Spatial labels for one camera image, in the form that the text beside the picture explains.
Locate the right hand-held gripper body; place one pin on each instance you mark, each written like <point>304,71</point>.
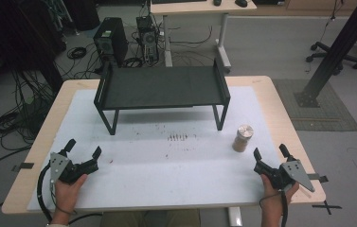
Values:
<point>275,176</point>

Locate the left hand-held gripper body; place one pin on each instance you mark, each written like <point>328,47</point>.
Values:
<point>72,170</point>

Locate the brown spice jar metal lid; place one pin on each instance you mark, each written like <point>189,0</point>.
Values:
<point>242,138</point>

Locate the black metal shelf rack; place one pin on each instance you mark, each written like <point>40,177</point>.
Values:
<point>160,86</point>

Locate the person's right hand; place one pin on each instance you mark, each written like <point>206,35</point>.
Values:
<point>272,200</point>

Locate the person's left hand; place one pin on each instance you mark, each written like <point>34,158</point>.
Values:
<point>65,197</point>

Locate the black tape strip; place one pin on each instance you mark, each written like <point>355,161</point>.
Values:
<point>319,178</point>
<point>24,165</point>

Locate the white table mat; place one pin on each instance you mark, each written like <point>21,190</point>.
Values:
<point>135,183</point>

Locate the grey floor mat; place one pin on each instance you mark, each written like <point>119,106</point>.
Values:
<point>324,116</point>

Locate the white table leg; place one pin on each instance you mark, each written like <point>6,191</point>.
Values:
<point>235,217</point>

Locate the black tape cross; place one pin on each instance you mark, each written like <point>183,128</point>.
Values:
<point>326,207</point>

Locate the person's olive trousers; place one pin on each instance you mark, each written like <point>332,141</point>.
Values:
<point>151,219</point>

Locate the black office chair base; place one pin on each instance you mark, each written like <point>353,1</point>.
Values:
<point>348,58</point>

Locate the large black computer tower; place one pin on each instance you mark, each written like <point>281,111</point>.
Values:
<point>111,38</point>

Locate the dark curtain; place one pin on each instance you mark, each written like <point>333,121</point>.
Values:
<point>12,38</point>

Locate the small black computer tower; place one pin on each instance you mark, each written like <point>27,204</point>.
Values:
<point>147,38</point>

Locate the black computer mouse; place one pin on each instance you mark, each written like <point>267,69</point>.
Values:
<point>217,2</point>
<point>241,3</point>

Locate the light wooden desk white legs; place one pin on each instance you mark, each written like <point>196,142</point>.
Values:
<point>192,7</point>

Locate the black keyboard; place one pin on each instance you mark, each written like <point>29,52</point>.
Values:
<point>179,1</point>

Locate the black metal post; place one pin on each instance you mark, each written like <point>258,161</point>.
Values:
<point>340,47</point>

